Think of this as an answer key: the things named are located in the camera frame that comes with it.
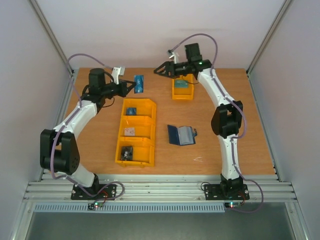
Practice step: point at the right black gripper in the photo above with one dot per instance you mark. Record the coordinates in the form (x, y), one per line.
(171, 69)

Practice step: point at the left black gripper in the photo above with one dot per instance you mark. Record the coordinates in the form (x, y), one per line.
(125, 90)

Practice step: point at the blue credit card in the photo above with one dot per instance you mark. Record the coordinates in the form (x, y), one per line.
(139, 87)

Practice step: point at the blue card holder wallet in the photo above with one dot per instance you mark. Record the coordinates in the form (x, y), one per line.
(181, 136)

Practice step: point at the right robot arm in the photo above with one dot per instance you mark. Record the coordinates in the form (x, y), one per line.
(226, 122)

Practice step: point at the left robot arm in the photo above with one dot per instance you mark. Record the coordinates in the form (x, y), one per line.
(59, 152)

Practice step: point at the teal card in single bin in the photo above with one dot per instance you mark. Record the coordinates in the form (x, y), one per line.
(181, 84)

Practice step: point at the blue card in bin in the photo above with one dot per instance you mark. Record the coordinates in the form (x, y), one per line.
(131, 111)

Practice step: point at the white card in bin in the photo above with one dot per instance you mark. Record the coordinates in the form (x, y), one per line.
(129, 131)

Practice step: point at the black card in bin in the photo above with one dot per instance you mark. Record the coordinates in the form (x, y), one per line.
(126, 153)

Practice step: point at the yellow single bin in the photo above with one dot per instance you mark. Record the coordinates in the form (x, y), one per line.
(184, 93)

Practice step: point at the yellow bin top of row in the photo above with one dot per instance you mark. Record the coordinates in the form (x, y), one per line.
(142, 106)

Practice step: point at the yellow bin of row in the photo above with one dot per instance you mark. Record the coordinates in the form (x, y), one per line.
(142, 106)
(144, 126)
(143, 152)

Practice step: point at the yellow bin middle of row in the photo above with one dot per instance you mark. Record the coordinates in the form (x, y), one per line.
(144, 126)

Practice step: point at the yellow bin bottom of row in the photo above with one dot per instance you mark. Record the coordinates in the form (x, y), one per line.
(143, 152)

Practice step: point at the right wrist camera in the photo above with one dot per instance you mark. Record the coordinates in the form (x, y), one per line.
(173, 56)

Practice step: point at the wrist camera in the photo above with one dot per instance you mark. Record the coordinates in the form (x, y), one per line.
(116, 73)
(173, 56)

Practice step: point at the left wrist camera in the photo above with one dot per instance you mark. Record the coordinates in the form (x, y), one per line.
(116, 73)

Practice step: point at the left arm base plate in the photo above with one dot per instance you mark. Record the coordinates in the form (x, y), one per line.
(100, 192)

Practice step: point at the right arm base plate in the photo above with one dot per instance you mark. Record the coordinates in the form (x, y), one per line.
(213, 192)

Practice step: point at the grey slotted cable duct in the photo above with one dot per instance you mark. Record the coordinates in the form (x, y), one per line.
(128, 208)

